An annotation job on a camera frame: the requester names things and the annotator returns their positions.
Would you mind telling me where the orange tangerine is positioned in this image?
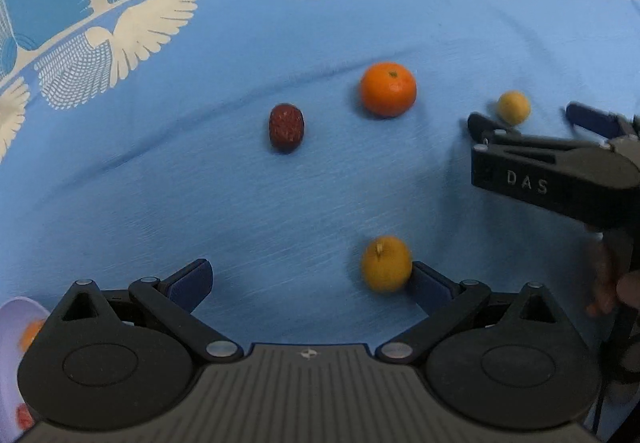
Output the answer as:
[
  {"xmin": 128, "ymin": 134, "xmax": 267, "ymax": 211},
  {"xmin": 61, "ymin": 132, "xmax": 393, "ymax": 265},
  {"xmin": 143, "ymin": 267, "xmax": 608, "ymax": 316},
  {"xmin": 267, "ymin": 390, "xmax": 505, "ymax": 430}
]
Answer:
[
  {"xmin": 360, "ymin": 62, "xmax": 418, "ymax": 119},
  {"xmin": 20, "ymin": 318, "xmax": 48, "ymax": 354}
]

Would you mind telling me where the light purple plate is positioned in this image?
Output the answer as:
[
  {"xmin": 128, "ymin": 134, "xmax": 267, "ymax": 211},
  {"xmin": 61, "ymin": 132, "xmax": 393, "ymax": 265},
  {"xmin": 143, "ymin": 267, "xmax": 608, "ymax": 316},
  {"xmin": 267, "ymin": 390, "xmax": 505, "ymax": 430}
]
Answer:
[{"xmin": 0, "ymin": 295, "xmax": 51, "ymax": 439}]

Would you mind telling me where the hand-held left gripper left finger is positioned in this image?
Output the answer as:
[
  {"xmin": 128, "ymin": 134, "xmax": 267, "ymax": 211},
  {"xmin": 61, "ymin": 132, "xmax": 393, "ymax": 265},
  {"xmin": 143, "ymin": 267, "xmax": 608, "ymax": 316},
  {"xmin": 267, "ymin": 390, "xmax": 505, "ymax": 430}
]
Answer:
[{"xmin": 47, "ymin": 259, "xmax": 243, "ymax": 364}]

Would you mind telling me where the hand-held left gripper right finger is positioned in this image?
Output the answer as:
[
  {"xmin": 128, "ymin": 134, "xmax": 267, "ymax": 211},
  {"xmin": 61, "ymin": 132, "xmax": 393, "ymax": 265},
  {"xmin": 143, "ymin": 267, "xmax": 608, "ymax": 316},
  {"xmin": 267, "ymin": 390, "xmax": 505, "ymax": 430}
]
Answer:
[{"xmin": 375, "ymin": 261, "xmax": 576, "ymax": 364}]

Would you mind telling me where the person's right hand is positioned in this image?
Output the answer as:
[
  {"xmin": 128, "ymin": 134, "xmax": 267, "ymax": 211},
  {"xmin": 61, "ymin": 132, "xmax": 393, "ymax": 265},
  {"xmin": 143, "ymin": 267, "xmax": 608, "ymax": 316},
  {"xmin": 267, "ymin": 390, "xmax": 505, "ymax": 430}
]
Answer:
[{"xmin": 586, "ymin": 238, "xmax": 640, "ymax": 316}]

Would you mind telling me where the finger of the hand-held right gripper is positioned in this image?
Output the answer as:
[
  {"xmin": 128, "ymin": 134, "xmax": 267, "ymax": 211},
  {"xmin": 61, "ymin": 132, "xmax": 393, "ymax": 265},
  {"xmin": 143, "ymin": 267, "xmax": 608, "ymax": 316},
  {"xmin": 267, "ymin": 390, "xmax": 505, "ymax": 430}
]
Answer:
[
  {"xmin": 566, "ymin": 102, "xmax": 640, "ymax": 146},
  {"xmin": 467, "ymin": 112, "xmax": 581, "ymax": 156}
]

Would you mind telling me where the red date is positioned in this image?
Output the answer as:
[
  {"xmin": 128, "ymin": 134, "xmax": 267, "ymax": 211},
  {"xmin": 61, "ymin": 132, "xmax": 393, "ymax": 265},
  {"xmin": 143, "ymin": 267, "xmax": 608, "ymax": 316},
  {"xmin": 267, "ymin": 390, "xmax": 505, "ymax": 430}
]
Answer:
[{"xmin": 268, "ymin": 103, "xmax": 305, "ymax": 154}]

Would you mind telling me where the blue feather-print blanket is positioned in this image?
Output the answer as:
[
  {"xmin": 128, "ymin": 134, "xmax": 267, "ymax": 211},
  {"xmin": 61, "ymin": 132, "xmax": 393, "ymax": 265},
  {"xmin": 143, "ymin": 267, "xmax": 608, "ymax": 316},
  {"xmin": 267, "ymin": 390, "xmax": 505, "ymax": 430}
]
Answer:
[{"xmin": 0, "ymin": 0, "xmax": 640, "ymax": 443}]

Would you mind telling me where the small yellow fruit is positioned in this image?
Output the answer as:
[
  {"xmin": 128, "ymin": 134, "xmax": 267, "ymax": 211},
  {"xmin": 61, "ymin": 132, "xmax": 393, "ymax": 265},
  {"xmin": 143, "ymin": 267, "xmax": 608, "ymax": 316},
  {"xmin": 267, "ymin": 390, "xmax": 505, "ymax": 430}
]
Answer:
[
  {"xmin": 361, "ymin": 236, "xmax": 414, "ymax": 294},
  {"xmin": 496, "ymin": 91, "xmax": 532, "ymax": 126}
]

